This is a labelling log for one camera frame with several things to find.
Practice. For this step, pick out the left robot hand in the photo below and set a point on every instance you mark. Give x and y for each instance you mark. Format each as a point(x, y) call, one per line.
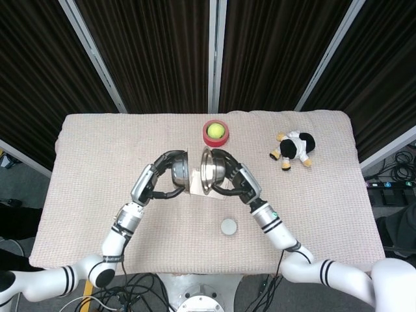
point(152, 180)

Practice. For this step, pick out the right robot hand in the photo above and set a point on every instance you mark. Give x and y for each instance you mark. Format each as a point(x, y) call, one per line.
point(240, 180)

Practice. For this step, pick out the wide rimmed metal bowl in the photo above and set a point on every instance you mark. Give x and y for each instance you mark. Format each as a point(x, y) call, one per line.
point(213, 174)

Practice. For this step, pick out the small deep metal bowl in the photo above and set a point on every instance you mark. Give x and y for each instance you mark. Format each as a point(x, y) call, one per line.
point(180, 174)

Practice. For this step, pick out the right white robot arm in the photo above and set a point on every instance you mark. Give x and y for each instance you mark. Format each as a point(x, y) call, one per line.
point(308, 256)

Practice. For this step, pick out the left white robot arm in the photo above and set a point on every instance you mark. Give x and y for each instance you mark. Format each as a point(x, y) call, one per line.
point(97, 260)

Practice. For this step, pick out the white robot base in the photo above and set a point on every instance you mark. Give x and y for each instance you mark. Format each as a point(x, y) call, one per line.
point(200, 292)

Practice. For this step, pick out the small white round lid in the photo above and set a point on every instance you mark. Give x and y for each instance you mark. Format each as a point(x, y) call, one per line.
point(228, 227)

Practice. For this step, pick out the red tape roll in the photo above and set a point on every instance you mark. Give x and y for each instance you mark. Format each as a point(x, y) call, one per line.
point(208, 140)

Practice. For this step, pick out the yellow tennis ball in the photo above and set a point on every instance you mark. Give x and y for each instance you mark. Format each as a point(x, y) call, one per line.
point(215, 131)

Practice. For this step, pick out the beige woven tablecloth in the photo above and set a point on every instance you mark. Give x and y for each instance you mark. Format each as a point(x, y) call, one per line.
point(182, 234)

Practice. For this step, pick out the black white plush toy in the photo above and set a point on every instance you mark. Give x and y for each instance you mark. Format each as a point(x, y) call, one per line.
point(294, 148)

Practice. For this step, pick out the black power strip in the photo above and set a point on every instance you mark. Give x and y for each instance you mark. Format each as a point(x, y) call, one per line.
point(390, 186)

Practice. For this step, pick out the grey partition post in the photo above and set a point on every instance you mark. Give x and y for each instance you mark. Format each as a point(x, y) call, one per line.
point(19, 156)
point(328, 55)
point(94, 57)
point(388, 152)
point(215, 55)

